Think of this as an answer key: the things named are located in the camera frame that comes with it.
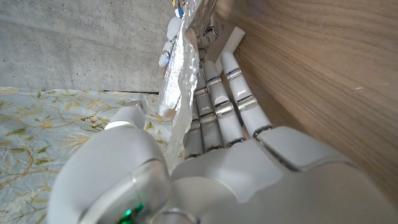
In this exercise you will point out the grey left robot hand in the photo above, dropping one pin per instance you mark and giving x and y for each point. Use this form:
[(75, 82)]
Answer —
[(236, 174)]

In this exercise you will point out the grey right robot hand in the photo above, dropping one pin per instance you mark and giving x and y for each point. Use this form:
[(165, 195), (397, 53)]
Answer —
[(171, 40)]

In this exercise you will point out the crinkled aluminum foil roll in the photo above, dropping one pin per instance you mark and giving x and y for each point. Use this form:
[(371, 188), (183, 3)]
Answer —
[(183, 84)]

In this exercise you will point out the white cylindrical tube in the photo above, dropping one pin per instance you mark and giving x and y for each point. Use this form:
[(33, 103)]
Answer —
[(230, 46)]

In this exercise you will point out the floral blue backdrop cloth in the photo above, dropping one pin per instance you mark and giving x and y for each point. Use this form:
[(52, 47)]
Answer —
[(46, 140)]

